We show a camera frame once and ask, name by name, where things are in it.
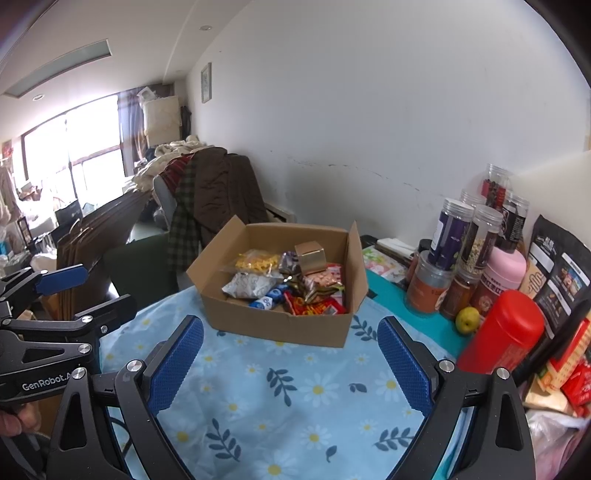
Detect dark plaid cloth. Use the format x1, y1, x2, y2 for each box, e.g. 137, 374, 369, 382
167, 159, 205, 280

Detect red and cream paper bag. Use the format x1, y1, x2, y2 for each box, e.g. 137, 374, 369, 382
522, 318, 591, 414

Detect clear jar purple label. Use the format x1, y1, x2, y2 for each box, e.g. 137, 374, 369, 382
427, 198, 475, 271

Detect clear jar brown label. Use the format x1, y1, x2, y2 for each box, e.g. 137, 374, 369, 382
438, 268, 481, 322

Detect stack of phone and tissues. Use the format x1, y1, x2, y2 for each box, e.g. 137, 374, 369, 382
376, 237, 416, 259

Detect dark green armchair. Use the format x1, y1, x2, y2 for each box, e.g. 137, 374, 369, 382
102, 231, 181, 301

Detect gold cardboard box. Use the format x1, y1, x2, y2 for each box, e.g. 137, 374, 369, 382
294, 241, 328, 273

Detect green gold cereal packet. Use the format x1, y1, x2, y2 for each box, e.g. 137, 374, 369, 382
288, 276, 343, 304

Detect brown quilted jacket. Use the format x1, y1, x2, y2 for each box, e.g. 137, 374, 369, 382
191, 147, 269, 250

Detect clear jar orange label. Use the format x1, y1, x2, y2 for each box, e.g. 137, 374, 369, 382
405, 262, 455, 315

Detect clear jar with seeds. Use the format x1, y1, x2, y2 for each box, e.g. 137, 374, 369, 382
459, 204, 504, 274

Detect cartoon print cloth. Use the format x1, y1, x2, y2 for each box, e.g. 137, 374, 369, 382
362, 247, 409, 283

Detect clear jar dark berries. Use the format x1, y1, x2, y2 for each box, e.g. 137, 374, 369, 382
480, 164, 514, 209

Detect red spice jar black lid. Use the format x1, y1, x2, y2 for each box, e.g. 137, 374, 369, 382
406, 239, 432, 283

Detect cream cushion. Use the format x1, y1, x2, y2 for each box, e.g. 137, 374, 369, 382
141, 95, 181, 138

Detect red canister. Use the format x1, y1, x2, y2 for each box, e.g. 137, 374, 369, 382
457, 290, 546, 377

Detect curtain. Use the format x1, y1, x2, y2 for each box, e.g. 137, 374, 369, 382
116, 88, 148, 174

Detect pink bottle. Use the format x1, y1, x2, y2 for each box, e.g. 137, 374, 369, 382
471, 246, 528, 320

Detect person's left hand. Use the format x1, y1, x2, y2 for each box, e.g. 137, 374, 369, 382
0, 404, 42, 437

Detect floral light blue tablecloth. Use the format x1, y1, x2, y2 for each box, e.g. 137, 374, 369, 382
99, 284, 462, 480

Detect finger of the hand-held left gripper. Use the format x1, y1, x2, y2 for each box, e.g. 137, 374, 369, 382
0, 294, 138, 345
0, 264, 89, 320

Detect clear jar black label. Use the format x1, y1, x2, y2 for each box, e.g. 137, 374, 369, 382
496, 191, 531, 253

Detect wooden board stack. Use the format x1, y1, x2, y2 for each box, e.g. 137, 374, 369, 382
55, 189, 153, 319

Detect brown cardboard box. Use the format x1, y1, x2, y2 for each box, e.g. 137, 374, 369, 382
186, 215, 369, 348

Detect window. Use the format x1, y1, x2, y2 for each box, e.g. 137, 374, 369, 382
21, 95, 125, 192

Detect white wall radiator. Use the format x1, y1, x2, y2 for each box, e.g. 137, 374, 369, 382
264, 200, 296, 223

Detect silver snack packet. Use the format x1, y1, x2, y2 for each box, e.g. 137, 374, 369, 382
222, 272, 274, 300

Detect cream blanket pile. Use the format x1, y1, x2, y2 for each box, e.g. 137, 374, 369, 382
131, 135, 215, 192

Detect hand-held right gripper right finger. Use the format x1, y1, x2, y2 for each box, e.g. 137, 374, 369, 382
377, 316, 536, 480

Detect black printed pouch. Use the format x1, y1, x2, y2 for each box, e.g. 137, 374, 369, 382
519, 215, 591, 339

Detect clear plastic bag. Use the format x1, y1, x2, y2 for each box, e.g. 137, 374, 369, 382
526, 408, 589, 480

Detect blue and white candy packet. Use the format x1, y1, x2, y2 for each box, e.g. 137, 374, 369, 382
249, 285, 290, 311

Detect pink snack packet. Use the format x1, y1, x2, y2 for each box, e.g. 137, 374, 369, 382
310, 270, 345, 289

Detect yellow green fruit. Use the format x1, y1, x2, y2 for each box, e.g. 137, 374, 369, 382
455, 307, 481, 334

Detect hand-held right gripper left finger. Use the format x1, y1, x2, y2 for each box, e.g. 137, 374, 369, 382
46, 315, 205, 480

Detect grey chair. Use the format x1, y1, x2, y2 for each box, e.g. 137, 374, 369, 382
152, 174, 178, 229

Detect yellow waffle bread packet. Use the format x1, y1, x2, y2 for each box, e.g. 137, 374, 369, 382
235, 250, 281, 274

